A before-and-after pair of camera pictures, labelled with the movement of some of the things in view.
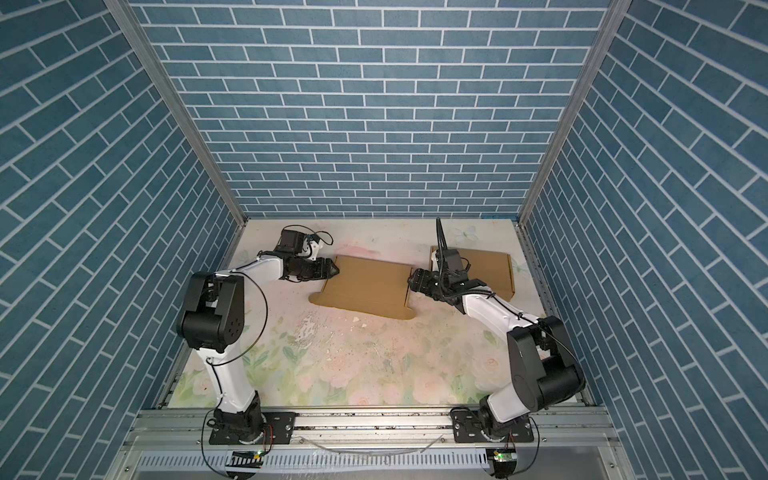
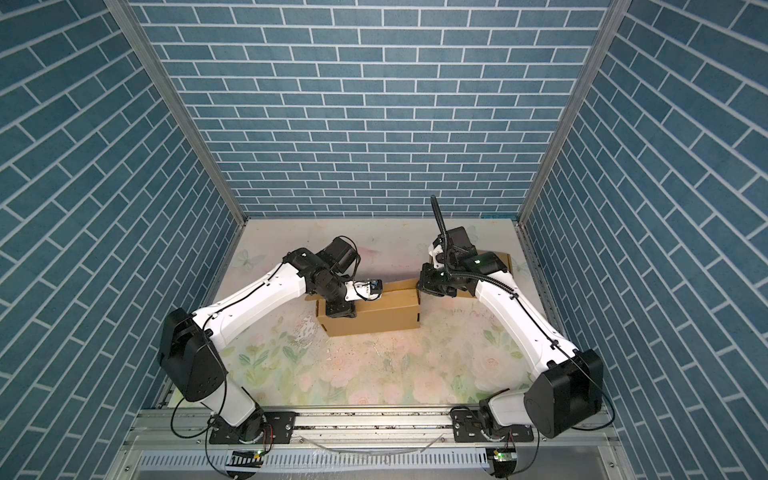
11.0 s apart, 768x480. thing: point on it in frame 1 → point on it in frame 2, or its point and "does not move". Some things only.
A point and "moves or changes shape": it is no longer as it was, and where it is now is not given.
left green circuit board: x=245 y=458 does not move
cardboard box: x=369 y=286 moves or changes shape
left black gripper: x=322 y=270 → x=346 y=309
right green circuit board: x=504 y=456 does not move
